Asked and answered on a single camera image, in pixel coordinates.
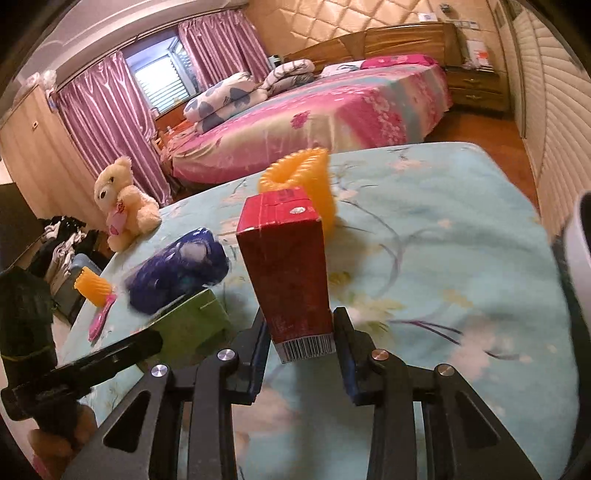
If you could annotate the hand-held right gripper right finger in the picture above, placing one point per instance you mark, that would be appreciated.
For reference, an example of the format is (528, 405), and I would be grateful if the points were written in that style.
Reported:
(347, 367)

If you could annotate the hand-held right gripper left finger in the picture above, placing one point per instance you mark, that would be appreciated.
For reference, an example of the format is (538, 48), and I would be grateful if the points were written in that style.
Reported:
(258, 357)

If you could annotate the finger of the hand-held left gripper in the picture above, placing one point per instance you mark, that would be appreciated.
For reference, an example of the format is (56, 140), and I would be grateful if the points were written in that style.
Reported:
(124, 351)

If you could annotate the green box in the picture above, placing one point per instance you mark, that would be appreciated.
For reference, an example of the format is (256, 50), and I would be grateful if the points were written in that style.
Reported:
(194, 323)

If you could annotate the red and white carton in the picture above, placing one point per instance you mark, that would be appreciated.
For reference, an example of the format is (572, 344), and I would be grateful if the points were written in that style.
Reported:
(286, 277)

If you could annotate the white trash bin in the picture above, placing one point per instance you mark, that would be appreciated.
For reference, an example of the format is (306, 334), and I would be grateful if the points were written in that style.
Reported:
(582, 240)

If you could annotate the person's left hand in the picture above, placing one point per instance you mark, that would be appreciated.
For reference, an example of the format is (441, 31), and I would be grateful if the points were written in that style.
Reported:
(51, 450)

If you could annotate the pink comb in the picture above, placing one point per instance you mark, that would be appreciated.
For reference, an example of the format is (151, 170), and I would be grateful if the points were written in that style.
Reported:
(99, 323)

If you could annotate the blue suitcase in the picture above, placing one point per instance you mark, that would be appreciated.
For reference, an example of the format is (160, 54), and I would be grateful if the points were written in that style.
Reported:
(64, 290)

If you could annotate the small orange ribbed cup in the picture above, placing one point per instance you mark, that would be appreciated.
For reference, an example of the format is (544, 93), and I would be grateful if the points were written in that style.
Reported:
(92, 288)

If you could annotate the pile of clothes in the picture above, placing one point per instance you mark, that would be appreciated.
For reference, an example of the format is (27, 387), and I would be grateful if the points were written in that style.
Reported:
(60, 240)

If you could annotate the blue plastic packet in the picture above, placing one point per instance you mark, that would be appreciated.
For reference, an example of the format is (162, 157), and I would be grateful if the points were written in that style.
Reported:
(175, 267)

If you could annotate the light blue floral blanket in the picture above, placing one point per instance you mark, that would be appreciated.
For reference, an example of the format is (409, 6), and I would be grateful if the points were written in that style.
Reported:
(438, 258)

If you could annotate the cream teddy bear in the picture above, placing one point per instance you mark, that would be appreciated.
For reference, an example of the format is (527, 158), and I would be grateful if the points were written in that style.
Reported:
(124, 203)

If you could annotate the light wooden cabinet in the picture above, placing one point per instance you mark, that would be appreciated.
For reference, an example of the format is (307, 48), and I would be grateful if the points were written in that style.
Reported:
(41, 152)

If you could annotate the large orange ribbed cup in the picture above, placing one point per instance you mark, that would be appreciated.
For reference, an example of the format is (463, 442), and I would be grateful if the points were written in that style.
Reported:
(318, 194)

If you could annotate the wide pink satin curtain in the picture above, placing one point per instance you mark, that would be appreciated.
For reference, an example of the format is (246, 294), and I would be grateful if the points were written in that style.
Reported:
(111, 129)

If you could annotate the small wooden bedside table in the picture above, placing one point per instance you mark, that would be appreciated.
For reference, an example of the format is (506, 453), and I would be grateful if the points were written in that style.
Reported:
(173, 127)

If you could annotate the bed with pink floral sheet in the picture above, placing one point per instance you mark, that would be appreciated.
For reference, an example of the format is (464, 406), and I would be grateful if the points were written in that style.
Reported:
(323, 120)

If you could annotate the folded quilt with blue hearts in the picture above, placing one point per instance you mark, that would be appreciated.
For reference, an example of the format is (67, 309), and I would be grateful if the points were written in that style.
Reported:
(221, 99)

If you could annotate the window with blinds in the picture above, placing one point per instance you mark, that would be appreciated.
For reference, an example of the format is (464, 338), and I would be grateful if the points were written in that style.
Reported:
(157, 78)

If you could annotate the folded grey floral quilt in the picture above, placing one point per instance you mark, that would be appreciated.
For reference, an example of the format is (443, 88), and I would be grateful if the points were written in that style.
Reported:
(288, 74)

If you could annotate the white pillow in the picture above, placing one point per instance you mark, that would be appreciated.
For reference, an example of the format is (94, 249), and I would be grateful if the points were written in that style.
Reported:
(341, 69)

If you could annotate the wooden nightstand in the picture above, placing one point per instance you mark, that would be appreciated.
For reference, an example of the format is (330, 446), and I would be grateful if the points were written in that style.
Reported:
(475, 90)

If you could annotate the narrow pink satin curtain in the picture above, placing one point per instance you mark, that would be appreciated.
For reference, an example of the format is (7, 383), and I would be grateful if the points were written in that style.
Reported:
(217, 50)

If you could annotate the pink pillow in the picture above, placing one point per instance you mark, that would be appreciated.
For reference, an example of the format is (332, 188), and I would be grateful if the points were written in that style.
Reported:
(397, 61)

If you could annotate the cream louvered wardrobe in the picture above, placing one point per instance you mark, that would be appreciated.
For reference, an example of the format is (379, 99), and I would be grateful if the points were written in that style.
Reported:
(554, 115)

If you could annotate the wooden headboard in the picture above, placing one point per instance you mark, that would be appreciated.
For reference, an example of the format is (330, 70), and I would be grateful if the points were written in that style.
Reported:
(406, 39)

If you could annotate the white and orange packet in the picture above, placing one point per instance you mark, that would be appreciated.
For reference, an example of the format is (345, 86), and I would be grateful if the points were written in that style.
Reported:
(480, 54)

